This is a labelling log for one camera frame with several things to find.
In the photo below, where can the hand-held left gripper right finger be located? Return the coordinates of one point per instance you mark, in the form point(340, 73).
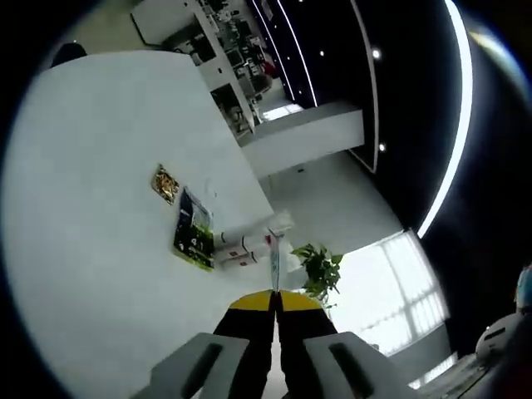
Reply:
point(332, 365)

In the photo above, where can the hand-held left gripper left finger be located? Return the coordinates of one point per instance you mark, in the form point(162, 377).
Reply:
point(216, 365)

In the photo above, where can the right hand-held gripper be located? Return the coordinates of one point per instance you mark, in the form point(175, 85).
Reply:
point(503, 336)

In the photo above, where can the green black skincare sachet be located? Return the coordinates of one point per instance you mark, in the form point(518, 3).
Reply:
point(193, 237)

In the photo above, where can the white skincare tube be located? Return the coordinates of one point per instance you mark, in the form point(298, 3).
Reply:
point(279, 222)

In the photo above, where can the gold foil skincare packet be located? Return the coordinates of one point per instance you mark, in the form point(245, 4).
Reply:
point(166, 185)

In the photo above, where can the green potted plant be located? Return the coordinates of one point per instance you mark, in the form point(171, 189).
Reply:
point(320, 270)

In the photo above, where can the bright window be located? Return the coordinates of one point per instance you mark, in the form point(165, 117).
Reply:
point(395, 291)

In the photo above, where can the ceiling light strip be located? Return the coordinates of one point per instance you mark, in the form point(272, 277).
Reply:
point(461, 124)

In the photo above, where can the white office desk row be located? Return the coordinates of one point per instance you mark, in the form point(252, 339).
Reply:
point(216, 70)

